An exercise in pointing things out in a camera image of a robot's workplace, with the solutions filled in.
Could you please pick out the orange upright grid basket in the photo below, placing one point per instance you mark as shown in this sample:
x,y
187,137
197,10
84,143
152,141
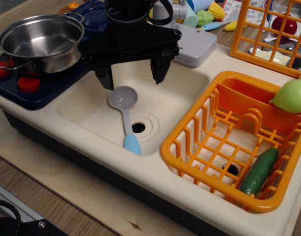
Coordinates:
x,y
276,18

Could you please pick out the dark blue toy stove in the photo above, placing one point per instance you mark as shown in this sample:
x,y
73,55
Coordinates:
x,y
95,21

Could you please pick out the light green toy pear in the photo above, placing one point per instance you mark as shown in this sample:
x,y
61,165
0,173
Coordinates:
x,y
288,98

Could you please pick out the black bracket with screw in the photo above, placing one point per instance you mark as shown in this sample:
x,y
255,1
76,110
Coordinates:
x,y
9,227

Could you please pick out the mint toy cup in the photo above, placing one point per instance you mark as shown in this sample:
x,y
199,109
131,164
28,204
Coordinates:
x,y
191,19

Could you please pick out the cream toy sink unit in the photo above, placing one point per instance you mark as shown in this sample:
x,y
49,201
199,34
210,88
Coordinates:
x,y
82,119

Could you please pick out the grey toy faucet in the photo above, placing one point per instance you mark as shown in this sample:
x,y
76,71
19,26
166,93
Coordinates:
x,y
195,44

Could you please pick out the red stove knob left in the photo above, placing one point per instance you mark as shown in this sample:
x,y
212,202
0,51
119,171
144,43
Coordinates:
x,y
0,71

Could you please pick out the green toy cucumber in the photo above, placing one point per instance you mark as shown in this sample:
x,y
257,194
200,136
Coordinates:
x,y
259,171

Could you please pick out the grey spoon with blue handle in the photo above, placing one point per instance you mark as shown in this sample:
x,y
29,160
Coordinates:
x,y
124,98

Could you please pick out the blue toy utensil handle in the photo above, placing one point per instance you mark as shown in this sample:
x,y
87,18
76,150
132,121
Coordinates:
x,y
214,25

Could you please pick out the orange dish rack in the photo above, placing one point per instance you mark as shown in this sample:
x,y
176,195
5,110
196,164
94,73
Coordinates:
x,y
221,136

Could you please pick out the plywood base board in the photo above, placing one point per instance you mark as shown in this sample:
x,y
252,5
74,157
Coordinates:
x,y
71,198

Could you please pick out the green toy vegetable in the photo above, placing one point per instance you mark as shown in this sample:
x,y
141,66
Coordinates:
x,y
204,17

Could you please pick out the silver pot lid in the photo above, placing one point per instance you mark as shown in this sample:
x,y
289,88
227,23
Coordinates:
x,y
285,43

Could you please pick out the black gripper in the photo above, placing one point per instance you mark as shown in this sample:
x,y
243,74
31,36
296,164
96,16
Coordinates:
x,y
131,36

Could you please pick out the red stove knob right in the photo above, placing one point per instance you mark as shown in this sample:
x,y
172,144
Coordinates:
x,y
27,84

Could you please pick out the red stove knob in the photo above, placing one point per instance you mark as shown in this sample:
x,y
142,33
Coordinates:
x,y
27,84
0,71

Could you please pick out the yellow toy corn small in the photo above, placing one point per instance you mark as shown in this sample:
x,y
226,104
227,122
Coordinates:
x,y
231,26

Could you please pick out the stainless steel pan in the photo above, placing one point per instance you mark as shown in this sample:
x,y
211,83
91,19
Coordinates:
x,y
43,44

